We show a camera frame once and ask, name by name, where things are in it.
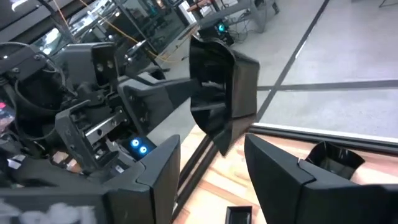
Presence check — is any grey metal table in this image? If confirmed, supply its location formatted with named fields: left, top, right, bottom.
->
left=186, top=0, right=280, bottom=34

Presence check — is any orange cable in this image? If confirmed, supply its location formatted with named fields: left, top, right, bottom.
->
left=52, top=0, right=200, bottom=63

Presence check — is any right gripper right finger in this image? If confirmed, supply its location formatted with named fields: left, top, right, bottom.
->
left=244, top=133, right=398, bottom=224

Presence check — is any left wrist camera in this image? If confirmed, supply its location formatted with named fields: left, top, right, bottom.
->
left=60, top=42, right=116, bottom=90

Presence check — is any black aluminium frame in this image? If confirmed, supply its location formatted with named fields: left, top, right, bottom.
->
left=170, top=123, right=398, bottom=224

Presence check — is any small black square plate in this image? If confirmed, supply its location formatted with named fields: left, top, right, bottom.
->
left=224, top=205, right=253, bottom=224

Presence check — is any black computer blue light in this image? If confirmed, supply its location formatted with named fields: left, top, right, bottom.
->
left=197, top=19, right=236, bottom=47

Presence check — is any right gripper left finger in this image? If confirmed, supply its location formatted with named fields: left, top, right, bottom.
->
left=0, top=134, right=182, bottom=224

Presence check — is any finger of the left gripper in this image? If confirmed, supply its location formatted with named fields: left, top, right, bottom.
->
left=117, top=76, right=201, bottom=136
left=138, top=67, right=167, bottom=80

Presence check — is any large black wavy plate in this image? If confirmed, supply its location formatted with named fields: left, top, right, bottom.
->
left=305, top=141, right=366, bottom=181
left=188, top=35, right=261, bottom=157

